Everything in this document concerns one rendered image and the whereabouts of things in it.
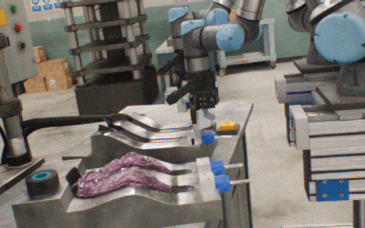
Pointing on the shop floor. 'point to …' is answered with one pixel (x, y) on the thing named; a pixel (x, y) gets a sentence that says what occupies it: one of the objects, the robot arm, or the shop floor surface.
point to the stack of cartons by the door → (49, 74)
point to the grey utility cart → (252, 58)
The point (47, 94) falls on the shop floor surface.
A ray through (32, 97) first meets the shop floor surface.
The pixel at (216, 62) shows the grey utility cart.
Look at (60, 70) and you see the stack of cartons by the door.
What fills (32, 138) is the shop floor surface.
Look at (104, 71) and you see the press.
